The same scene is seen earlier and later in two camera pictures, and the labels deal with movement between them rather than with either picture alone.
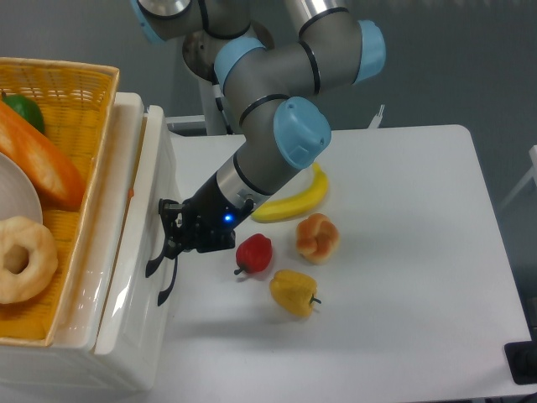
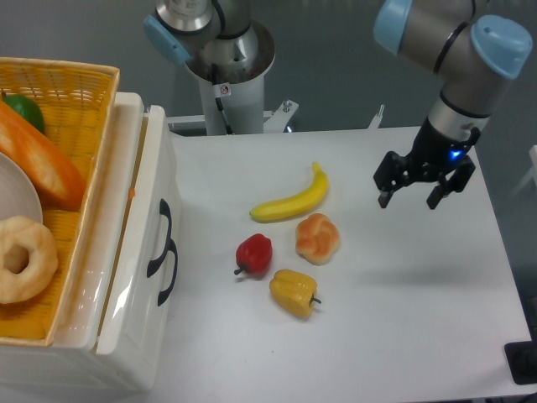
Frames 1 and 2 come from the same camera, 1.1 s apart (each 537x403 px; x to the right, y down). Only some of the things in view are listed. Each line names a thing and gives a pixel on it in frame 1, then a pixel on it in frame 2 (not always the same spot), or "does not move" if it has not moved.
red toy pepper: x=253 y=253 does not move
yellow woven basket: x=75 y=100 does not move
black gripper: x=207 y=221 to x=433 y=150
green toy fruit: x=27 y=108 does not move
